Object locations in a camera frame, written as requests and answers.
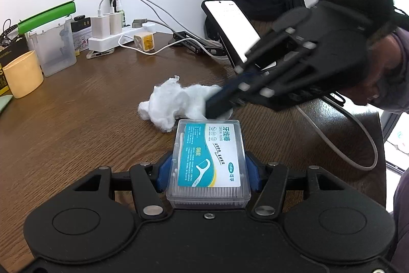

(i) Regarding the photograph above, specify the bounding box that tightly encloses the yellow cup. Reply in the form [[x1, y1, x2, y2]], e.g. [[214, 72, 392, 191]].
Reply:
[[3, 50, 44, 99]]

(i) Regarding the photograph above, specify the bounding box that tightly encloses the grey usb cable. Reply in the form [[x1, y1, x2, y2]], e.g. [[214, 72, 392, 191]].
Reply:
[[115, 0, 211, 40]]

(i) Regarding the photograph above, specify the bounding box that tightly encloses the yellow white plug adapter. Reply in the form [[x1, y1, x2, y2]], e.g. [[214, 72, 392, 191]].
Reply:
[[133, 31, 155, 52]]

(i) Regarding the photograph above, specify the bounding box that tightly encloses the white flat phone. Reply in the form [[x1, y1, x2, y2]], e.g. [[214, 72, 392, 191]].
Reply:
[[86, 47, 116, 60]]

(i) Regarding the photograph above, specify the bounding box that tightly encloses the green folded cloth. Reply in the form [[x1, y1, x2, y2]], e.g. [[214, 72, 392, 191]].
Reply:
[[0, 95, 13, 114]]

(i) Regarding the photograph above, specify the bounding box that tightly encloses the floral print tin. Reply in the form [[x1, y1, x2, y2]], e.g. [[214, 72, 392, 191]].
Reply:
[[72, 28, 93, 51]]

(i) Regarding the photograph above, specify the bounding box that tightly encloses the white power strip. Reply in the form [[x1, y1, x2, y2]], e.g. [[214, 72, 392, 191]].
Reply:
[[88, 24, 157, 52]]

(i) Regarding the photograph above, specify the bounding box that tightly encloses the black lanyard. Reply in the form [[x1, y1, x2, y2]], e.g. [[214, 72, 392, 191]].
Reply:
[[0, 19, 20, 45]]

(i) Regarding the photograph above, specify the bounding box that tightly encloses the black yellow box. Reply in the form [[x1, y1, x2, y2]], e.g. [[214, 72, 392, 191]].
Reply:
[[0, 36, 31, 97]]

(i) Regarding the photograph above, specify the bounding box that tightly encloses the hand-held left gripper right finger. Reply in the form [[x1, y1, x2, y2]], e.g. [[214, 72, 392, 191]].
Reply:
[[244, 151, 350, 221]]

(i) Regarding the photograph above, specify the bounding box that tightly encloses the small white charger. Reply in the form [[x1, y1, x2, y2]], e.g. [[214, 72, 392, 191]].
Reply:
[[104, 12, 124, 34]]

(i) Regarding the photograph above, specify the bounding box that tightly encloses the black folding stand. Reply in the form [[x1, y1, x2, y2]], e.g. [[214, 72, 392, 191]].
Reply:
[[173, 31, 231, 61]]

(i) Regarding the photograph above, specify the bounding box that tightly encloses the long white cable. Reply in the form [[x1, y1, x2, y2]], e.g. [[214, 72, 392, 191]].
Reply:
[[296, 104, 379, 170]]

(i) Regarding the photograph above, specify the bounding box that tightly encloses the person's right hand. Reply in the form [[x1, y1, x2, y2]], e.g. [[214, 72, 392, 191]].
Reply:
[[364, 27, 409, 115]]

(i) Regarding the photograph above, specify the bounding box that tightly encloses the clear container with green lid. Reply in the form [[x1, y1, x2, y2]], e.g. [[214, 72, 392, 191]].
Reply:
[[17, 1, 78, 77]]

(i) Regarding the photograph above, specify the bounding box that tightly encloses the large white charger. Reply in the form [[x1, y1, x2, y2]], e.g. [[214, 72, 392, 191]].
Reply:
[[91, 16, 111, 38]]

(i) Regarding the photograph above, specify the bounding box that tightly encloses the person's purple clothing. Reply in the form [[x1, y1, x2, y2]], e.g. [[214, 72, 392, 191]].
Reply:
[[392, 169, 409, 264]]

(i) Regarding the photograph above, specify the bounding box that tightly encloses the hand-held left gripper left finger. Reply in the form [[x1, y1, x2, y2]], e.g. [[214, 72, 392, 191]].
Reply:
[[72, 153, 178, 222]]

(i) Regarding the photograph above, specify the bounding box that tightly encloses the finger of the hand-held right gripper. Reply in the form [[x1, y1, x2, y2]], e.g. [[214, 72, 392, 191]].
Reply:
[[233, 25, 320, 75], [204, 67, 290, 118]]

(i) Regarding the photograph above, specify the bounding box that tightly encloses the black charger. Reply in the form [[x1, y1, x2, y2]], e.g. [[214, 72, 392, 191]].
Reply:
[[71, 15, 92, 32]]

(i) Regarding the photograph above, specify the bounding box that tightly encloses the black smartphone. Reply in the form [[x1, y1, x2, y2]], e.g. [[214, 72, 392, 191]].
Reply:
[[201, 0, 278, 72]]

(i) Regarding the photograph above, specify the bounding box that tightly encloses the clear dental floss pick box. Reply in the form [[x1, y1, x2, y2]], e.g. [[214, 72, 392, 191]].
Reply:
[[166, 119, 252, 209]]

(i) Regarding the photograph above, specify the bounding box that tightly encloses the white cotton wad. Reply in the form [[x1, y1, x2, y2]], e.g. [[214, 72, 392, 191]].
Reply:
[[138, 75, 232, 133]]

